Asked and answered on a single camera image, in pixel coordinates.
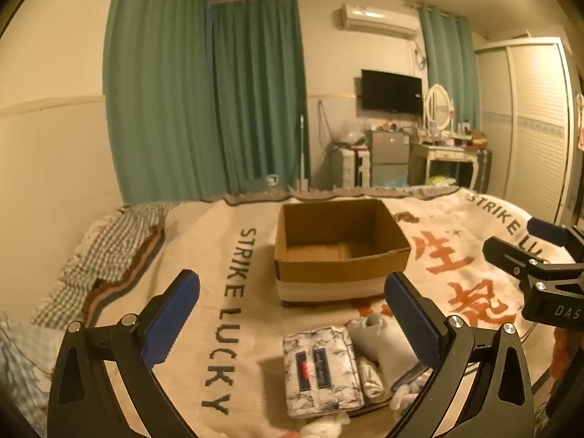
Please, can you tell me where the white mop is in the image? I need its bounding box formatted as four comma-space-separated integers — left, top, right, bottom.
287, 111, 313, 192

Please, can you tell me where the white oval mirror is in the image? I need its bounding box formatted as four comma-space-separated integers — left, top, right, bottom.
423, 83, 454, 132

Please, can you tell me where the green checked quilt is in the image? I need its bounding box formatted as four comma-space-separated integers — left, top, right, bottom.
30, 203, 173, 332

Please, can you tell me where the white fluffy cloth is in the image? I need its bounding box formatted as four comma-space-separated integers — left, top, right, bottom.
299, 413, 350, 438

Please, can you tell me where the white air conditioner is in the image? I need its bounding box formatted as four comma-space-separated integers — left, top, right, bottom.
337, 3, 420, 40

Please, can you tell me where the dark suitcase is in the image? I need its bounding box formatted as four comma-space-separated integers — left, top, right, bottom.
473, 148, 494, 191

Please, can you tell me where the wide green curtain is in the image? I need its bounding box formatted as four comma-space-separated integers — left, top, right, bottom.
103, 0, 230, 204

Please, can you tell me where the floral tissue pack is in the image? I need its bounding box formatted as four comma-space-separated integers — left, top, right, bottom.
281, 324, 366, 419

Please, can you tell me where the brown striped cloth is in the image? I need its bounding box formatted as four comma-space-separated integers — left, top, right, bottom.
86, 226, 166, 326

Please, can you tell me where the brown cardboard box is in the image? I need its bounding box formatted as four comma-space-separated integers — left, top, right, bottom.
274, 198, 412, 309

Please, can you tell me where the orange fuzzy cloth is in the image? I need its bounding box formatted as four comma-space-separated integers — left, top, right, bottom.
549, 327, 584, 380

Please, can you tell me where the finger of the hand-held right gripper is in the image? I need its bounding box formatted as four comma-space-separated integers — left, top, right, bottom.
482, 236, 554, 284
527, 217, 584, 264

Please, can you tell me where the cream printed blanket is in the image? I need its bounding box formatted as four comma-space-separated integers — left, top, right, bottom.
84, 184, 584, 438

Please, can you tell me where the white knotted cloth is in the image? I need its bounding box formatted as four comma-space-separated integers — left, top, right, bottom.
389, 372, 433, 411

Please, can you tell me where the white louvred wardrobe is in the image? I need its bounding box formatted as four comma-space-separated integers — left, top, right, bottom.
473, 36, 579, 225

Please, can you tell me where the grey small cabinet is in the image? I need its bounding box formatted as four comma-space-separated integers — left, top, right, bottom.
366, 130, 412, 187

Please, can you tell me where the green corner curtain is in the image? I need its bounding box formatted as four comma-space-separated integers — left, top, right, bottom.
206, 0, 312, 193

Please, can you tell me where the blue checked sheet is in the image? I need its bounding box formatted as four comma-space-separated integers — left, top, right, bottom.
0, 311, 62, 435

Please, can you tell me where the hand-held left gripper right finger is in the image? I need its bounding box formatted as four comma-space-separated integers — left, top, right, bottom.
383, 271, 535, 438

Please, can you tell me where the black wall television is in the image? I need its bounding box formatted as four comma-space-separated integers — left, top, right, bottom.
360, 69, 423, 115

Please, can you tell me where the clear plastic bag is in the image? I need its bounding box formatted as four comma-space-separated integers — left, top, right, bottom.
330, 120, 368, 147

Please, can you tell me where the pink hanging cloth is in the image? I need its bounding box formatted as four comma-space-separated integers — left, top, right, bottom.
575, 93, 584, 150

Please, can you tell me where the narrow green curtain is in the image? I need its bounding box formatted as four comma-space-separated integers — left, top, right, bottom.
418, 2, 483, 132

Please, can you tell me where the white socks pile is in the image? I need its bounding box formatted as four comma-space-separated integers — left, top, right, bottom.
348, 312, 414, 385

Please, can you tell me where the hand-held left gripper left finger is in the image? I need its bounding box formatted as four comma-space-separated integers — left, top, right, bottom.
48, 269, 201, 438

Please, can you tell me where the white dressing table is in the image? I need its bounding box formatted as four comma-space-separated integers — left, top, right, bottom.
407, 138, 485, 189

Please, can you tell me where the white plastic drawer unit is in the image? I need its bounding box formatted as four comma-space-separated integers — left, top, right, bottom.
330, 145, 370, 189

